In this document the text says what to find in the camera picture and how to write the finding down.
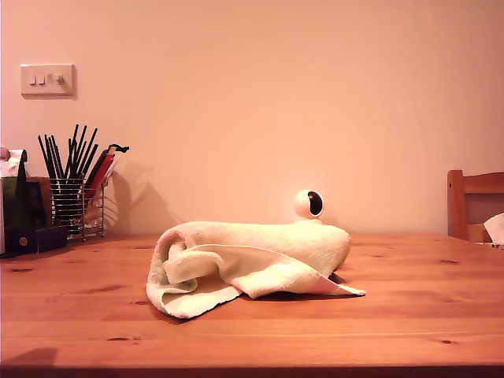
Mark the black chopstick sleeve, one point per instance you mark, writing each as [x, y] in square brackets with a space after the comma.
[97, 165]

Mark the black straw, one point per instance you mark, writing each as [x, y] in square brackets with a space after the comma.
[46, 157]
[57, 157]
[74, 136]
[81, 141]
[91, 157]
[52, 157]
[89, 145]
[69, 157]

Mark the white tissue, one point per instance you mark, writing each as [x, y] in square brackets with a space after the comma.
[497, 228]

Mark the cream terry tea towel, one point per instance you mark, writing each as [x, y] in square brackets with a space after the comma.
[275, 244]

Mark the white round security camera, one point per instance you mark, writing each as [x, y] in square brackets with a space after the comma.
[303, 204]

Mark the black elastic loop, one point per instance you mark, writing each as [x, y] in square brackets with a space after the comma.
[118, 149]

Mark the small pink object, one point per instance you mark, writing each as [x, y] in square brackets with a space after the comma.
[3, 151]

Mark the wooden chair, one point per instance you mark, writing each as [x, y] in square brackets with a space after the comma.
[456, 204]

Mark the white light switch plate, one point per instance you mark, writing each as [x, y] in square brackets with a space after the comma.
[47, 88]

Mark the red chopstick sleeve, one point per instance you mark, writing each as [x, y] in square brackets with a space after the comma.
[105, 167]

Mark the brown cardboard box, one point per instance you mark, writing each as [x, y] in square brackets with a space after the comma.
[45, 204]

